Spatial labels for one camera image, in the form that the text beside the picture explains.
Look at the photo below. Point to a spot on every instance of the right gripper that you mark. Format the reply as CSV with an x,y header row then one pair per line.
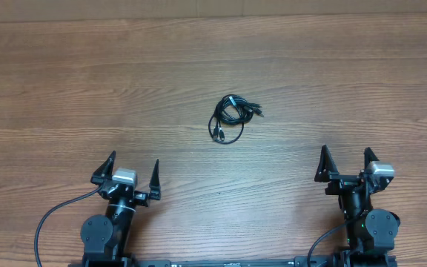
x,y
326,173

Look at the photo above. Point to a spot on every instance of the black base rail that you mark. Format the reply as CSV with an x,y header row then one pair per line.
x,y
298,261

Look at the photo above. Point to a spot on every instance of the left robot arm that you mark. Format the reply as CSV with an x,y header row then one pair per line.
x,y
105,236

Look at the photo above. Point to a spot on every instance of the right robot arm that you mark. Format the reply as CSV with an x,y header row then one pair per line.
x,y
370,232

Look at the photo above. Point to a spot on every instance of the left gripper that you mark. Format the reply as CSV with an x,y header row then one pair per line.
x,y
105,170

